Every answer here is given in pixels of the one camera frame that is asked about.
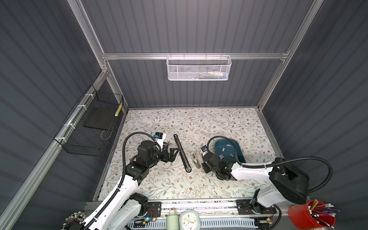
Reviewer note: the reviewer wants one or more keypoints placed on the black pliers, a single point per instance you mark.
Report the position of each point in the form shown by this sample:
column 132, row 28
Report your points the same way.
column 168, row 143

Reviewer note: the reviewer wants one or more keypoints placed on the yellow marker in basket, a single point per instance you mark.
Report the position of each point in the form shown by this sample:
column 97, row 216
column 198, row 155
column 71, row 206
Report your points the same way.
column 118, row 110

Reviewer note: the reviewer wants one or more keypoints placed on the red pencil cup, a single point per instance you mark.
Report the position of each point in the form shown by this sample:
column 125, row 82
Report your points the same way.
column 313, row 215

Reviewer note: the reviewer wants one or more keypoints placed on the mint analog clock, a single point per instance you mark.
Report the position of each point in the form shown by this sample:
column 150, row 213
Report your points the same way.
column 189, row 220

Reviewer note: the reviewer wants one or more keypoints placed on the pale green glue bottle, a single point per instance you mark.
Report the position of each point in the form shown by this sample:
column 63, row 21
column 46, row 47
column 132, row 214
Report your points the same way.
column 172, row 220

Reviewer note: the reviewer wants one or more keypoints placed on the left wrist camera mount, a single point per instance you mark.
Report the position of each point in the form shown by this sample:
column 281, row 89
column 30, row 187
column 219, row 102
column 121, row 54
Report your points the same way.
column 159, row 138

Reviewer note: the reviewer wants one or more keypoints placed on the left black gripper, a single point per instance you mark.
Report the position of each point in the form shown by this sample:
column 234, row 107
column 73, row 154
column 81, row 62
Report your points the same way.
column 166, row 158

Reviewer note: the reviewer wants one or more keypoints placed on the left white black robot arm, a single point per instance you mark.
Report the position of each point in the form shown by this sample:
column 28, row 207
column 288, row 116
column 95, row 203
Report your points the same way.
column 124, row 203

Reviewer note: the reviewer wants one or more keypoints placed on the clear cup of pens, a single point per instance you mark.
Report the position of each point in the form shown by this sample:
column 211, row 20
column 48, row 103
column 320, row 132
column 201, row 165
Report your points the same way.
column 75, row 221

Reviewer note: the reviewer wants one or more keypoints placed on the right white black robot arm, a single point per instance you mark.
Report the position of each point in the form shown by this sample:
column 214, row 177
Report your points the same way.
column 285, row 182

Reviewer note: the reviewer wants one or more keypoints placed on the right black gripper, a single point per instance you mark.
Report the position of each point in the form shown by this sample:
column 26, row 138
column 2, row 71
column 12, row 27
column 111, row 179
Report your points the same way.
column 204, row 166

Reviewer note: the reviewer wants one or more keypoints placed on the black notebook in basket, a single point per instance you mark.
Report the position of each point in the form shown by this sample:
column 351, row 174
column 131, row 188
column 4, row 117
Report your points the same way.
column 101, row 119

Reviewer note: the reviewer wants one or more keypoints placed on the teal plastic tray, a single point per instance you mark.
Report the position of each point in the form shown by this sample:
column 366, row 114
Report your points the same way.
column 226, row 151

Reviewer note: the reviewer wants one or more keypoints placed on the black wire basket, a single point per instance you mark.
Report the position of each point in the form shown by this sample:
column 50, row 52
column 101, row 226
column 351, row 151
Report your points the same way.
column 77, row 139

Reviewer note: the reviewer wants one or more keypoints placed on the white wire mesh basket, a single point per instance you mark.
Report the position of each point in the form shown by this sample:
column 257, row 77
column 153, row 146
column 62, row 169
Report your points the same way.
column 198, row 67

